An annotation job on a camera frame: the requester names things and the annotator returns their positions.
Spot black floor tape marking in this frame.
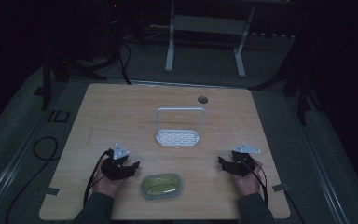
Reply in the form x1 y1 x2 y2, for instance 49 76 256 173
47 109 71 123

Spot black floor cable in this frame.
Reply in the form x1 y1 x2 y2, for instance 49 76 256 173
4 135 61 224

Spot left hand-held gripper cable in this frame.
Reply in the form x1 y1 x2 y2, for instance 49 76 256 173
82 148 114 207

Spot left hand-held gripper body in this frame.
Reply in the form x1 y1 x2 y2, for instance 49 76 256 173
100 142 132 182

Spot black tripod stand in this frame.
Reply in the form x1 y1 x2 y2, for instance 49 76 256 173
39 52 107 112
251 59 321 127

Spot person's right hand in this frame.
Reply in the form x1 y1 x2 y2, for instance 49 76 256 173
231 159 264 198

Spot person's left hand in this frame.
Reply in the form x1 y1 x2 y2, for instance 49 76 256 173
92 157 123 199

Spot black hanging cable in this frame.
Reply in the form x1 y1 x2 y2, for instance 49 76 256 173
117 40 134 86

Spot green food container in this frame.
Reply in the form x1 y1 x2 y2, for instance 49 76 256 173
140 172 184 201

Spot white desk frame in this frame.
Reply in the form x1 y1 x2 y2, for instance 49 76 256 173
164 0 257 79

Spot hand-held gripper cable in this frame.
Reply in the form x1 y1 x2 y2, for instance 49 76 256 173
82 148 114 207
243 158 269 207

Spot right hand-held gripper cable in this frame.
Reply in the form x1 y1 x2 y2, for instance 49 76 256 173
243 158 269 207

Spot grey tape piece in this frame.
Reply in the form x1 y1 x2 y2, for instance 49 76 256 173
271 183 291 193
44 187 61 197

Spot white soap rack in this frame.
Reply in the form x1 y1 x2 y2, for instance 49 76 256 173
155 106 206 149

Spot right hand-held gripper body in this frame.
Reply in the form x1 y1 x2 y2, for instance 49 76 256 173
226 142 262 178

